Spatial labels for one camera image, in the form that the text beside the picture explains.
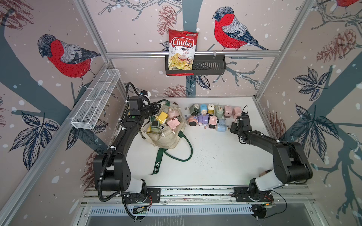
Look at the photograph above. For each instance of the white speckled sharpener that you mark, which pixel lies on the white speckled sharpener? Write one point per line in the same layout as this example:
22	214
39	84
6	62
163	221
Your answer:
165	130

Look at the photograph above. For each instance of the black wall basket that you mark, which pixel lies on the black wall basket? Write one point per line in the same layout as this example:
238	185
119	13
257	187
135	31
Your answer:
202	65

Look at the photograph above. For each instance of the pink square sharpener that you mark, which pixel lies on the pink square sharpener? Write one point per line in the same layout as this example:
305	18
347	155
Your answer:
237	111

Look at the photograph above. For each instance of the white wire mesh basket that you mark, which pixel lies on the white wire mesh basket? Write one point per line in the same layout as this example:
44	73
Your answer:
92	108

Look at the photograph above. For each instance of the grey blue sharpener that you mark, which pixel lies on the grey blue sharpener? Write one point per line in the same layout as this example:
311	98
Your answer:
221	125

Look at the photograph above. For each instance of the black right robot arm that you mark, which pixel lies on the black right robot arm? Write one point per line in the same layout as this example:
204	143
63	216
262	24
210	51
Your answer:
290	163

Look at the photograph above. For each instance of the green sharpener in bag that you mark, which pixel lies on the green sharpener in bag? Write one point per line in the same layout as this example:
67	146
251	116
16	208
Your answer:
154	128

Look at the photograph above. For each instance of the pink face sharpener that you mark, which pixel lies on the pink face sharpener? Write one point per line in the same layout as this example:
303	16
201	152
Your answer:
192	120

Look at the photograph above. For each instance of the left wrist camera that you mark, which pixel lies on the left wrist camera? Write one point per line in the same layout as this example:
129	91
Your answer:
146	93

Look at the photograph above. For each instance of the red cassava chips bag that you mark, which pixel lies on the red cassava chips bag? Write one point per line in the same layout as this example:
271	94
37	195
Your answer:
182	48

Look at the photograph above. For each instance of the purple sharpener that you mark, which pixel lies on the purple sharpener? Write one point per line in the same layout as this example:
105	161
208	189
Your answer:
203	120

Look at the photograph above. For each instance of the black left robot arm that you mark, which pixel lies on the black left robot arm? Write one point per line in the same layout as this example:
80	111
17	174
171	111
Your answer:
112	175

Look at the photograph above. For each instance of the pink sharpener in bag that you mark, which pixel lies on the pink sharpener in bag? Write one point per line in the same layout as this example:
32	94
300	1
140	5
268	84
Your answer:
173	123

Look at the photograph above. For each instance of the canvas tote bag green handles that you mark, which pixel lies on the canvas tote bag green handles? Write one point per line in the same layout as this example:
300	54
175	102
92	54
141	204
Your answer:
169	142

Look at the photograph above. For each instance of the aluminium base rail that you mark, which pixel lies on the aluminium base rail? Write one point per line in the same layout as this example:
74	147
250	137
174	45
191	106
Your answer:
199	200

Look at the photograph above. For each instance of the pale green sharpener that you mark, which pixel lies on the pale green sharpener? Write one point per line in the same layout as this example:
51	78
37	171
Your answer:
219	111

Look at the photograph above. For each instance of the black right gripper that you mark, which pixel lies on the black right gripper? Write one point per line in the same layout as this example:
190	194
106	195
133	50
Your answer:
232	127

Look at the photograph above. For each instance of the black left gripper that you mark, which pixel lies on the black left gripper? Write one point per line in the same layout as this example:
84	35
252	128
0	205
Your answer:
155	110

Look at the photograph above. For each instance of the bright yellow sharpener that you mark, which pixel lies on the bright yellow sharpener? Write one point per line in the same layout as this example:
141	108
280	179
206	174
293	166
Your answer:
162	118

